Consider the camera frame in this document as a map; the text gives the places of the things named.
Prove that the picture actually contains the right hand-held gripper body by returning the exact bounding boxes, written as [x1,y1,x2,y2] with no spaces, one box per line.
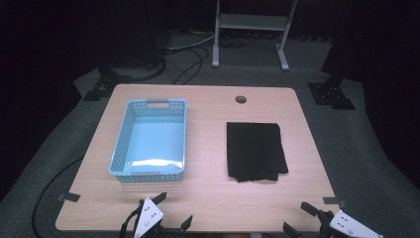
[316,208,384,238]

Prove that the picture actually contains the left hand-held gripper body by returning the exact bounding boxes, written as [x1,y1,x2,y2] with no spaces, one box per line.
[132,196,182,238]

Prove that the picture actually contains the light blue plastic basket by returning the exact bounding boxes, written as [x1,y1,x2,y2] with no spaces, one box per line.
[108,97,188,183]

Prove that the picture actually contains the black cloth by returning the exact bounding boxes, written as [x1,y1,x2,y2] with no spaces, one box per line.
[226,121,290,183]

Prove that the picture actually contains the black tape strip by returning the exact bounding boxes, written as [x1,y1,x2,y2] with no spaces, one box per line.
[56,191,81,203]
[322,196,348,209]

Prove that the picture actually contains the black stand base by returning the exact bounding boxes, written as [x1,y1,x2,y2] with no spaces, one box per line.
[307,72,357,111]
[82,64,134,102]

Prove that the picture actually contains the white metal stand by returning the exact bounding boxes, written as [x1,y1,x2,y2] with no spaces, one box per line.
[211,0,299,71]

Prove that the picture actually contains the left hand-held gripper cable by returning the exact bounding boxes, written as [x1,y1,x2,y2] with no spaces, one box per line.
[119,203,143,238]

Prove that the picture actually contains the black floor cable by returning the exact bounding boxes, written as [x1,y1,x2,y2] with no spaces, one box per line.
[31,157,84,238]
[162,45,211,85]

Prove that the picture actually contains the white floor cable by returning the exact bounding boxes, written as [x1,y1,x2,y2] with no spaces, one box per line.
[163,33,216,52]

